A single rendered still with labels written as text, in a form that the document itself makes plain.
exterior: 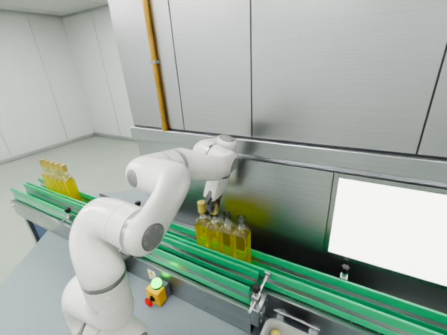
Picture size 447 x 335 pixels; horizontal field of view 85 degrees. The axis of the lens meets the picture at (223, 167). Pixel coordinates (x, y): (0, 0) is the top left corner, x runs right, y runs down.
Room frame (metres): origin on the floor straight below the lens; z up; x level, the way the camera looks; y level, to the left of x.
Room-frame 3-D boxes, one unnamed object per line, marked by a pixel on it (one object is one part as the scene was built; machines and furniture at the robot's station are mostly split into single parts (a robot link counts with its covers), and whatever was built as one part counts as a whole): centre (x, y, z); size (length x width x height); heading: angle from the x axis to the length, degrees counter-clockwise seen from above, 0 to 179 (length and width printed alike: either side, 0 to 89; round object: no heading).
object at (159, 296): (0.74, 0.31, 0.79); 0.07 x 0.07 x 0.07; 59
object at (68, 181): (1.34, 0.94, 1.02); 0.06 x 0.06 x 0.28; 59
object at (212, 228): (0.81, 0.05, 0.99); 0.06 x 0.06 x 0.21; 59
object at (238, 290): (1.04, 0.69, 0.93); 1.75 x 0.01 x 0.08; 59
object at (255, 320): (0.59, -0.10, 0.85); 0.09 x 0.04 x 0.07; 149
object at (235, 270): (1.10, 0.65, 0.93); 1.75 x 0.01 x 0.08; 59
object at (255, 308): (0.58, -0.09, 0.95); 0.17 x 0.03 x 0.12; 149
